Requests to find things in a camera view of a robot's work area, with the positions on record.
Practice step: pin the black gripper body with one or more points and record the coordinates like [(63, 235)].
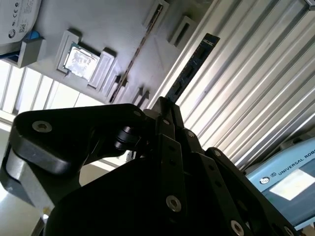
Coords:
[(110, 209)]

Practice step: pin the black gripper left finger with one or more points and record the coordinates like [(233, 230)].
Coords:
[(73, 127)]

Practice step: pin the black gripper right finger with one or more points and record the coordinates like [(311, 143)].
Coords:
[(216, 172)]

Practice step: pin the dark blue RAM stick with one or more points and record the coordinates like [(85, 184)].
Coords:
[(197, 64)]

